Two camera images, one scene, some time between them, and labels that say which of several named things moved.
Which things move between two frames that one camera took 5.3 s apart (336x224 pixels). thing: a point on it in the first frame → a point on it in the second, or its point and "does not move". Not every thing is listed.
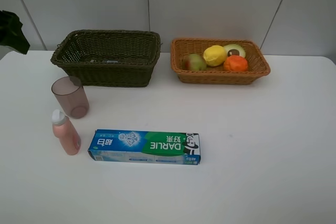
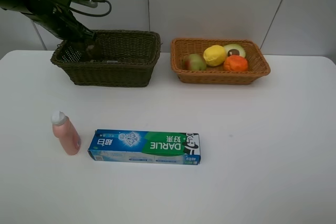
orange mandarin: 235,63 does not move
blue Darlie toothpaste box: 146,147 does not move
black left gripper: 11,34 → 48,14
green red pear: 195,62 does not move
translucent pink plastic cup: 70,92 → 88,48
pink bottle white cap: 63,129 does not move
